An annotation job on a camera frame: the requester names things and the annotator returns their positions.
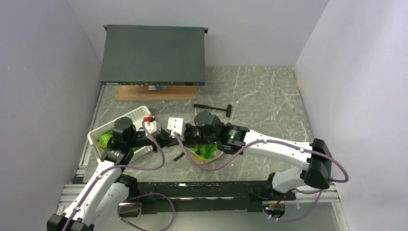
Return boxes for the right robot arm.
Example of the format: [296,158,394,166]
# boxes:
[171,111,332,200]

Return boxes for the yellow lemon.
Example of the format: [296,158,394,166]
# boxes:
[194,155,204,161]

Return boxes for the green lime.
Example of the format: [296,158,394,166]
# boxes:
[99,133,113,150]

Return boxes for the green lettuce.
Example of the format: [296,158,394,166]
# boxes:
[194,144,217,159]

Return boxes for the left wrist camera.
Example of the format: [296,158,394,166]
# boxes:
[142,116,161,137]

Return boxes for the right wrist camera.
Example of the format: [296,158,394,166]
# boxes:
[167,117,185,139]

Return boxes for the dark green rack server box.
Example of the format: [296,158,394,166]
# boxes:
[100,25,208,86]

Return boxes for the wooden board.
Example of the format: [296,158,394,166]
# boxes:
[116,86,197,102]

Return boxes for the clear dotted zip bag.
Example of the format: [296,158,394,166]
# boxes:
[185,144,224,165]

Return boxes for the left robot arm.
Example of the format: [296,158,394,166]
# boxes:
[46,116,172,231]

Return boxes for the white perforated plastic basket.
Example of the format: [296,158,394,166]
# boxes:
[87,105,160,163]

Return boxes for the orange handled pliers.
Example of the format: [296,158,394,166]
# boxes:
[173,152,185,162]

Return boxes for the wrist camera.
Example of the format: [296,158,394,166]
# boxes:
[142,116,161,137]
[167,117,185,139]

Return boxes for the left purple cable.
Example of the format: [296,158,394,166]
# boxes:
[62,120,177,231]

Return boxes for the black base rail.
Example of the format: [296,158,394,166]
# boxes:
[116,180,296,218]

